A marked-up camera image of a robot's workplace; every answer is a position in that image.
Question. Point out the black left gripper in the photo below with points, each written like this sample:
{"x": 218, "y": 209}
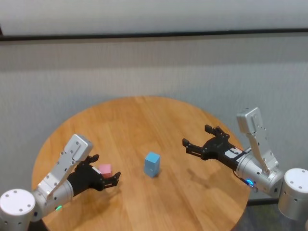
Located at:
{"x": 86, "y": 178}

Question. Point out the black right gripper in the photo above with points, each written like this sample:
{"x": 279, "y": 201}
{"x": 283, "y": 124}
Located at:
{"x": 221, "y": 150}

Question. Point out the pink cube block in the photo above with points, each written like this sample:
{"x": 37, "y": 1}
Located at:
{"x": 105, "y": 169}

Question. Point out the blue cube block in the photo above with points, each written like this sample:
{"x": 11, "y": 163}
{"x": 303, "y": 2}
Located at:
{"x": 152, "y": 158}
{"x": 150, "y": 172}

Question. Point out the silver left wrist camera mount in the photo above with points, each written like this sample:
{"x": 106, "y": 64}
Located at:
{"x": 78, "y": 145}

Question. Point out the black wall rail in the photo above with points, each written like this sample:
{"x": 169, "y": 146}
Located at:
{"x": 154, "y": 34}

